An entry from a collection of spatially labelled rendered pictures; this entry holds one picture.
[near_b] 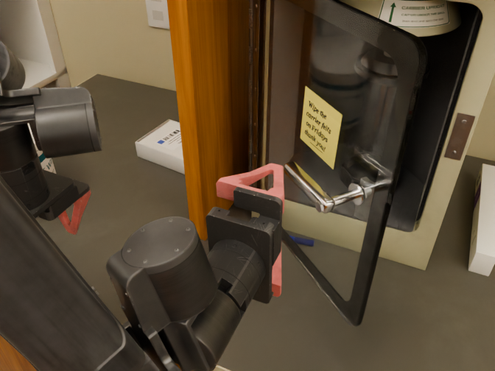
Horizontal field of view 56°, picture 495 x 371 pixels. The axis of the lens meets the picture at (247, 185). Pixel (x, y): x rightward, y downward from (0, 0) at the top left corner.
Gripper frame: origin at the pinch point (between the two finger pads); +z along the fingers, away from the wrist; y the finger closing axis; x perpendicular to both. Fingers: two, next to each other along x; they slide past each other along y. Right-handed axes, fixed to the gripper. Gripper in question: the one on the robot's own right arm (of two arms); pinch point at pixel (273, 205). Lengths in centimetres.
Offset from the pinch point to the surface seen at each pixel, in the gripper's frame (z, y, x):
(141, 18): 67, -8, 65
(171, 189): 24.2, -25.7, 31.9
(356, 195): 4.9, 0.2, -8.1
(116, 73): 66, -26, 77
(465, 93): 23.3, 5.7, -16.8
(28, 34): 66, -18, 109
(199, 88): 16.2, 3.3, 17.9
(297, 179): 4.8, 0.5, -1.0
